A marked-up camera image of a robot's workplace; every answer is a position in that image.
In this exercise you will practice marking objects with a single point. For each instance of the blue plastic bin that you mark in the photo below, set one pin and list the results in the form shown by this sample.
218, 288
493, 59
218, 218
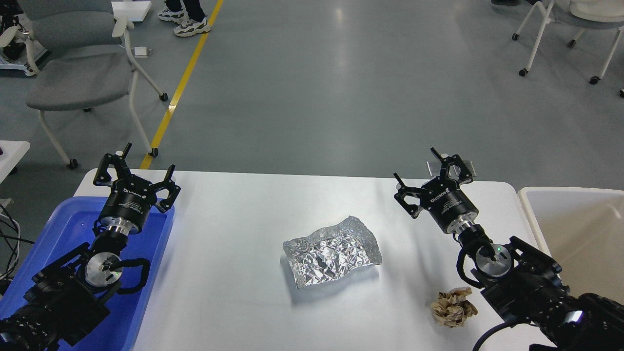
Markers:
71, 225

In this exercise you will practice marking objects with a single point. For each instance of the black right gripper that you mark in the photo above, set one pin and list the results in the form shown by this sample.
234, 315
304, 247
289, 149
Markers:
442, 197

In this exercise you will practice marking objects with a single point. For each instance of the metal floor plate right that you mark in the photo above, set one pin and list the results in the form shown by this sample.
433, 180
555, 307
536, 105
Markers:
463, 168

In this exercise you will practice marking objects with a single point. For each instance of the crumpled brown paper ball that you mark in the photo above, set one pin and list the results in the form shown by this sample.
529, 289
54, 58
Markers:
451, 309

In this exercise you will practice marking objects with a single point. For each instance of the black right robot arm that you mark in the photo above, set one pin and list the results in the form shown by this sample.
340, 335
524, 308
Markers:
520, 282

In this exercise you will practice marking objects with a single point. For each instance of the metal floor plate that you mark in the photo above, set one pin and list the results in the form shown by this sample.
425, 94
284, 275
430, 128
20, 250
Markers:
463, 168
434, 167

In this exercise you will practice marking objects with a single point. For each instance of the grey office chair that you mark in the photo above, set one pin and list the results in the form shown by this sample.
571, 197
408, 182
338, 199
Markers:
82, 82

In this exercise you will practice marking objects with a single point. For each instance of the aluminium foil tray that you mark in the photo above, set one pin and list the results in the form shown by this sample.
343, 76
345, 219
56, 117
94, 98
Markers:
330, 253

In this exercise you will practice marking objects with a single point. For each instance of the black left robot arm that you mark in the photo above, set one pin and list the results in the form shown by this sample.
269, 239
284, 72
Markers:
68, 298

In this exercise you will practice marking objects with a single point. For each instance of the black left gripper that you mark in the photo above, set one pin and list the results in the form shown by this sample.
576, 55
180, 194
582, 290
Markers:
131, 196

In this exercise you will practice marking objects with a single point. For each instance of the white side table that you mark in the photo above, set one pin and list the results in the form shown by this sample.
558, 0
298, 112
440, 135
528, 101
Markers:
12, 153

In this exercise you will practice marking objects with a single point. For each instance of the beige plastic bin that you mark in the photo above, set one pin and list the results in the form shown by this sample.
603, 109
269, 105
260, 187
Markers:
583, 230

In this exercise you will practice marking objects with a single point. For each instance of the person with white sneakers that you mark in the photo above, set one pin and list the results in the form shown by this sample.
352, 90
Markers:
188, 15

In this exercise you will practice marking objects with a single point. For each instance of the metal floor plate left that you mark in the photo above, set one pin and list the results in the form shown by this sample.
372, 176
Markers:
434, 167

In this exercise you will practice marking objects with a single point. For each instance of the small white floor device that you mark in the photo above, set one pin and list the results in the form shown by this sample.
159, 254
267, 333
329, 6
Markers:
141, 52

